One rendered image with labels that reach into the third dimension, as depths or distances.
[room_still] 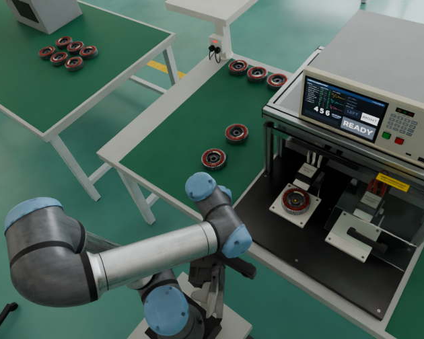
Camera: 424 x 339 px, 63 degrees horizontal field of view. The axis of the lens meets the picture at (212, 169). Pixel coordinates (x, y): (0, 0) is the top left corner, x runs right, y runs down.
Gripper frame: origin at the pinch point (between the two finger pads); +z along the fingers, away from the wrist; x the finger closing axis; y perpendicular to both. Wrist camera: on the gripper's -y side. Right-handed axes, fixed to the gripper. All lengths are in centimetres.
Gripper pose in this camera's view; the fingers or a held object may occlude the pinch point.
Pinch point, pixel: (215, 323)
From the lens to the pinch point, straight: 90.6
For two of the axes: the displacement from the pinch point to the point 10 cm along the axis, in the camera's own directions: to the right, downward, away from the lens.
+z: -0.9, 8.7, -4.9
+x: -1.6, -5.0, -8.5
